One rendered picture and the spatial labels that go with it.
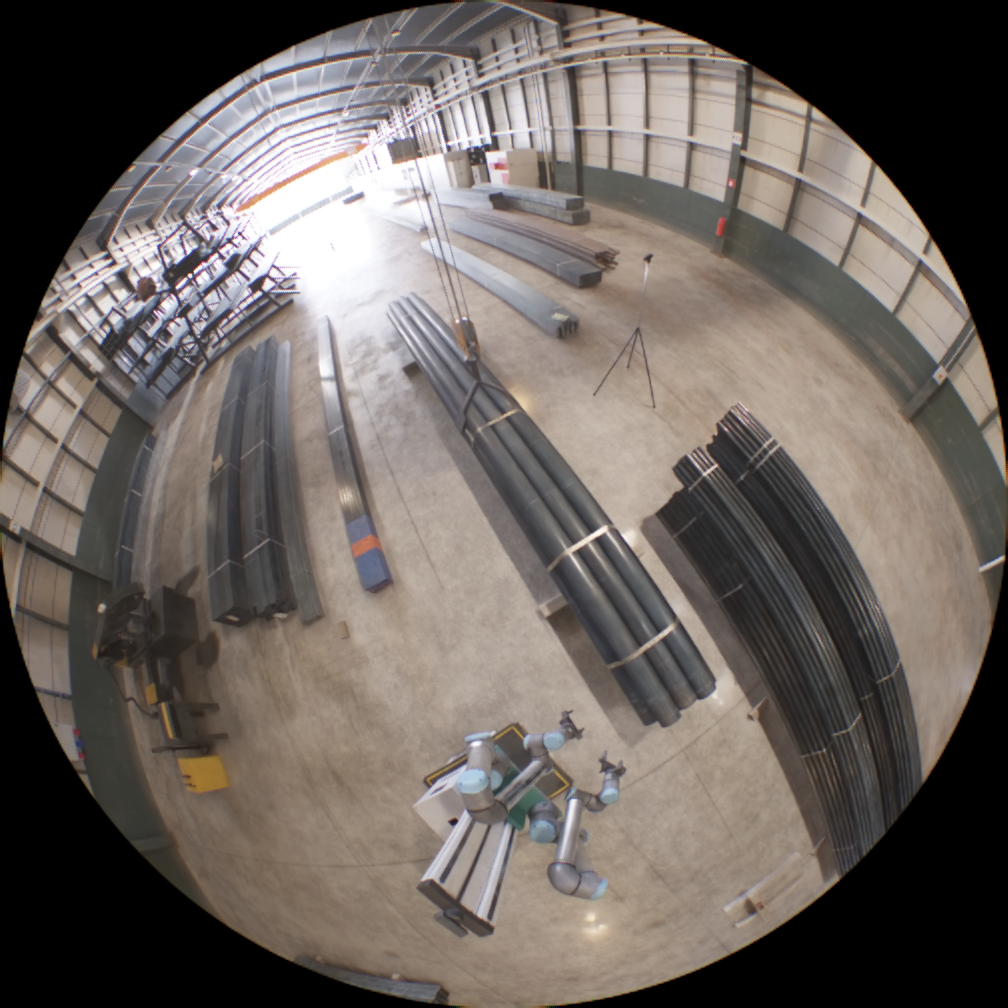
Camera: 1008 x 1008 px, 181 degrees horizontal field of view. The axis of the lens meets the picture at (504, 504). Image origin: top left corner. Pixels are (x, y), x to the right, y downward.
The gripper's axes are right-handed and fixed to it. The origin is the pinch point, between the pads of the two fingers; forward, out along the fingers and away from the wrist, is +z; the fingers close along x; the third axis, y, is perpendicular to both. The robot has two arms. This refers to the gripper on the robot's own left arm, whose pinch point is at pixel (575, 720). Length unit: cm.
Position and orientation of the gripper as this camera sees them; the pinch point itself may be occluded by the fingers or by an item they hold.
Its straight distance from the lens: 199.1
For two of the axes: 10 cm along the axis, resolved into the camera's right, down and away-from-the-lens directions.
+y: 7.1, -6.6, -2.5
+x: -4.7, -7.1, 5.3
